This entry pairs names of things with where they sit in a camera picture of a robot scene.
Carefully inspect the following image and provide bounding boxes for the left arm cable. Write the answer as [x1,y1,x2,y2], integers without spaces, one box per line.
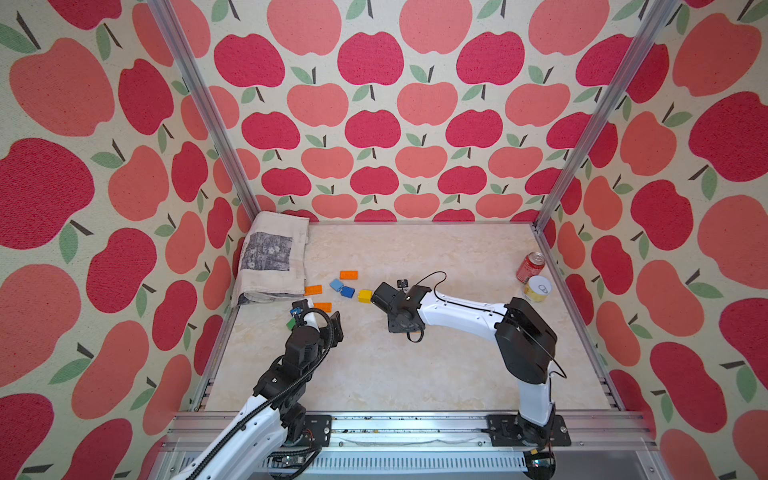
[185,307,335,480]

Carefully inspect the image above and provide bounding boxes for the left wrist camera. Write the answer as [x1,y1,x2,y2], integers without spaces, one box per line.
[291,298,318,330]

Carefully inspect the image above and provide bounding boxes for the folded beige towel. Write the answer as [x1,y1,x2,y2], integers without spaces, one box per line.
[231,211,309,307]

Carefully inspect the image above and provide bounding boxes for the frame post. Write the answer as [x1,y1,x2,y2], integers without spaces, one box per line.
[532,0,678,234]
[148,0,260,220]

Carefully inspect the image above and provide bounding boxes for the red soda can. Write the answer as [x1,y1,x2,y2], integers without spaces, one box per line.
[516,251,546,284]

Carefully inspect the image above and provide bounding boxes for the left frame post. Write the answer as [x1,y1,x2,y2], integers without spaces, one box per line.
[148,0,260,220]

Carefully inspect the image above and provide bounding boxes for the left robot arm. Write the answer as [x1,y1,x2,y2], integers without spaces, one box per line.
[175,307,343,479]

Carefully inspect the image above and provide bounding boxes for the orange lego brick small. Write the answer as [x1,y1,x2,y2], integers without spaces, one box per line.
[314,303,333,313]

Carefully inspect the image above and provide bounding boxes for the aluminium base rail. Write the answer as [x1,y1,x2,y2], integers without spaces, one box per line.
[149,410,667,480]

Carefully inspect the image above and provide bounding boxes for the right frame post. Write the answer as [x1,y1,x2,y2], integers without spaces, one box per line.
[532,0,678,234]

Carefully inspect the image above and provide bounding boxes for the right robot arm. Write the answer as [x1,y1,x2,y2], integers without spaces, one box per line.
[371,282,564,448]

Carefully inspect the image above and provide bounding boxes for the yellow tin can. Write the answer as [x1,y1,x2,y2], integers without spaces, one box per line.
[523,275,552,303]

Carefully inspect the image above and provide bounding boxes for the yellow lego brick far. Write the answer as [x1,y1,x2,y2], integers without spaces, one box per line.
[358,290,373,303]

